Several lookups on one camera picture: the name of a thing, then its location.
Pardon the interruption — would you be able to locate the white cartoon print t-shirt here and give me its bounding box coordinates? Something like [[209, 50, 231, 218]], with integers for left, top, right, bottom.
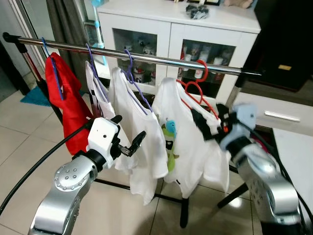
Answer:
[[152, 77, 231, 199]]

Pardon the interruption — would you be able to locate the silver clothes rack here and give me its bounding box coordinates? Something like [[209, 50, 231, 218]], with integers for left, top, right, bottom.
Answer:
[[2, 32, 262, 229]]

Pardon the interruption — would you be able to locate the light blue plastic pole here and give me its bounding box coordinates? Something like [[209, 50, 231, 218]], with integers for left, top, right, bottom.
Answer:
[[92, 0, 107, 67]]

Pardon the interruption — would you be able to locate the tan plush toy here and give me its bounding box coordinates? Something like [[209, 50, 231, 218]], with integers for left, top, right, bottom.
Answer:
[[223, 0, 253, 9]]

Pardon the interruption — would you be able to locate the purple clothes hanger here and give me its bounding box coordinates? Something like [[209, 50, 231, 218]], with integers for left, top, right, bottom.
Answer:
[[122, 48, 154, 116], [86, 43, 111, 104], [41, 38, 65, 101]]

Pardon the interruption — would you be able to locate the black speaker box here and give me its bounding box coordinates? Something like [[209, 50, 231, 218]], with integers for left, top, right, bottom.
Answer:
[[242, 0, 313, 92]]

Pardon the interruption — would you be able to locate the dark grey curtain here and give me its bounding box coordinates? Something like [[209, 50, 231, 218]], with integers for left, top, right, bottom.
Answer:
[[46, 0, 98, 91]]

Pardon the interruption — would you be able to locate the white drawer unit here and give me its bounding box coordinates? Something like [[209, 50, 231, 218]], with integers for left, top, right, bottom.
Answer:
[[232, 78, 313, 137]]

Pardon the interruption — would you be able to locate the sliding glass door frame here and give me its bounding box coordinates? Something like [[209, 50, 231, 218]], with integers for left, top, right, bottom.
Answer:
[[0, 0, 49, 96]]

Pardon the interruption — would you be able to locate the red clothes hanger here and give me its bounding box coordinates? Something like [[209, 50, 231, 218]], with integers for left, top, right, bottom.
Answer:
[[176, 59, 222, 121]]

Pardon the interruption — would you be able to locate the white table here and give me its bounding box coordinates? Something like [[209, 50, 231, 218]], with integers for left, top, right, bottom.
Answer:
[[271, 128, 313, 211]]

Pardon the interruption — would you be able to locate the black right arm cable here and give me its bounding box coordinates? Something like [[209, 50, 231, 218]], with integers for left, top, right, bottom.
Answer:
[[245, 122, 313, 231]]

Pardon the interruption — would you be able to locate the narrow white shirt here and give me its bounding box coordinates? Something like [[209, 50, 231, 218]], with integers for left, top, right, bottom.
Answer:
[[85, 61, 138, 173]]

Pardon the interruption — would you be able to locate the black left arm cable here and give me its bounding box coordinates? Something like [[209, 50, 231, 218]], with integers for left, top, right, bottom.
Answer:
[[0, 120, 94, 216]]

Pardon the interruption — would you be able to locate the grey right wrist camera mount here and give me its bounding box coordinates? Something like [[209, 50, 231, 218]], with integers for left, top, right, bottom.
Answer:
[[218, 103, 258, 150]]

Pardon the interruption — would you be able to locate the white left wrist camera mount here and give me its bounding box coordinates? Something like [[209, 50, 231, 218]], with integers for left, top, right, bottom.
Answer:
[[87, 117, 121, 162]]

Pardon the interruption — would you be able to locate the white glass door cabinet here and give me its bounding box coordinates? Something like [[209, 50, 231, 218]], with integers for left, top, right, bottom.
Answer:
[[96, 0, 261, 106]]

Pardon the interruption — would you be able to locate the black and white toy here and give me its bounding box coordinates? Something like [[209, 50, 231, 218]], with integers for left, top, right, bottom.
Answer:
[[186, 4, 210, 20]]

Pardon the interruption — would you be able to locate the plain white t-shirt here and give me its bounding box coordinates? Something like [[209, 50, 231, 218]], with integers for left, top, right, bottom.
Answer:
[[109, 68, 169, 206]]

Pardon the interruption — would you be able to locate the red t-shirt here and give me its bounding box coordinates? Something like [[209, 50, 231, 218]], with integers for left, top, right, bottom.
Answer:
[[45, 53, 93, 155]]

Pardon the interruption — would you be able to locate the blue floor mat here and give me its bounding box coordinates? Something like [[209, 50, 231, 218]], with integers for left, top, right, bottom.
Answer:
[[20, 87, 52, 107]]

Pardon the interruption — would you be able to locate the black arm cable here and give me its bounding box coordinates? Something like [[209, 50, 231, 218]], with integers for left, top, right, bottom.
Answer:
[[0, 120, 94, 216], [245, 122, 313, 231]]

